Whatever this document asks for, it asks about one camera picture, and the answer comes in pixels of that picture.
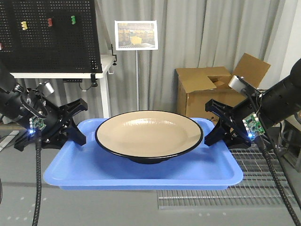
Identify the red peg hook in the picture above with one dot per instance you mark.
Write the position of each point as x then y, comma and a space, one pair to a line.
50, 23

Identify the metal floor grate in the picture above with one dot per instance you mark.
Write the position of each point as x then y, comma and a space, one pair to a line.
256, 189

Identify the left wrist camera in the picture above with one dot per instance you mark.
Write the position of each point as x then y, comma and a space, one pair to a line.
45, 88

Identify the green peg hook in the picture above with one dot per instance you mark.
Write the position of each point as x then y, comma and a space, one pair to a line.
73, 20

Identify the right green circuit board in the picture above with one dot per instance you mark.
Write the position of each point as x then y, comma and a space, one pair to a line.
253, 126

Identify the cardboard box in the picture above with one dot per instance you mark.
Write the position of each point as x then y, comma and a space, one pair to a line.
196, 86

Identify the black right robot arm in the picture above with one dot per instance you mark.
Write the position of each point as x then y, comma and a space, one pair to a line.
271, 107

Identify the tan plate with black rim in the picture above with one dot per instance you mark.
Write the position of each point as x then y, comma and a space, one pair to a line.
149, 136

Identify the black pegboard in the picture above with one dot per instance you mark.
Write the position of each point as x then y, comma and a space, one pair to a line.
62, 48

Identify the grey curtain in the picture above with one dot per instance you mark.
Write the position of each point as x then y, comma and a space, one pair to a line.
197, 33

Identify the yellow peg hook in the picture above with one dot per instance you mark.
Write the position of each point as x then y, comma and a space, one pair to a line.
24, 25

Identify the green circuit board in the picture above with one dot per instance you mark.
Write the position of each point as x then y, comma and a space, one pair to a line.
36, 123
253, 126

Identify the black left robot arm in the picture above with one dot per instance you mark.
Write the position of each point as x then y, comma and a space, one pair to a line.
19, 104

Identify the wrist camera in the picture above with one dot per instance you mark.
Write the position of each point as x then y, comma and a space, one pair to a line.
240, 85
45, 88

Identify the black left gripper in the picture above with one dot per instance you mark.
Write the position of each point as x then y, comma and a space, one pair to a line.
58, 126

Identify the left green circuit board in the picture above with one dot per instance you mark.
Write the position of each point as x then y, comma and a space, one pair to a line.
36, 123

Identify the blue plastic tray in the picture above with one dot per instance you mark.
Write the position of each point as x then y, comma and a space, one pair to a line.
90, 167

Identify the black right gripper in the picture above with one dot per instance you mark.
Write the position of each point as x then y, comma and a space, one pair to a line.
230, 129

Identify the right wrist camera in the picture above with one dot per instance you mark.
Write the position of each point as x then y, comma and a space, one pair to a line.
240, 85

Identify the photo sign on stand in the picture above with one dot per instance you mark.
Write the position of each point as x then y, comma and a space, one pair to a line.
136, 36

